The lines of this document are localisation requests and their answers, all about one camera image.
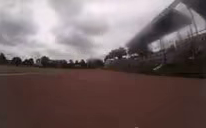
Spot red running track surface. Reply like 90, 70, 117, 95
0, 68, 206, 128

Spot row of trees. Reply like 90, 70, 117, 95
0, 50, 105, 69

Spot dark leafy tree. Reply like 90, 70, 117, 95
104, 46, 129, 62

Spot grandstand building with roof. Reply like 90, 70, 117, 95
104, 0, 206, 80

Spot grass field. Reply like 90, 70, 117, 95
0, 64, 104, 76

